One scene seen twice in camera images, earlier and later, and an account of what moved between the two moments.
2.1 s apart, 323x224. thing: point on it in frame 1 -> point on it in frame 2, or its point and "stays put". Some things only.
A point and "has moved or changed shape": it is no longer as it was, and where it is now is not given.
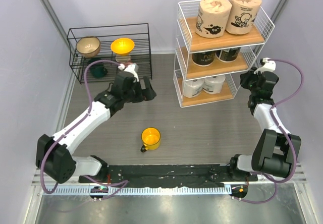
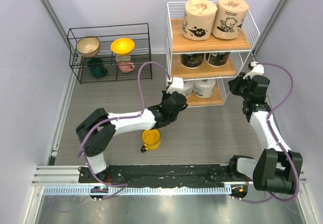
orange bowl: [122, 46] stays put
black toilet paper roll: [203, 58] -> [192, 61]
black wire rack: [102, 52] stays put
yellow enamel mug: [151, 137] stays put
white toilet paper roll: [213, 85] -> [204, 88]
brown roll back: [212, 16] -> [199, 18]
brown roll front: [246, 7] -> [231, 12]
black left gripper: [147, 95] -> [165, 95]
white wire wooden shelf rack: [217, 40] has moved or changed shape
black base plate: [171, 175] stays put
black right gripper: [245, 77] -> [233, 84]
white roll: [193, 88] has moved or changed shape
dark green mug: [97, 69] stays put
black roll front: [228, 55] -> [217, 59]
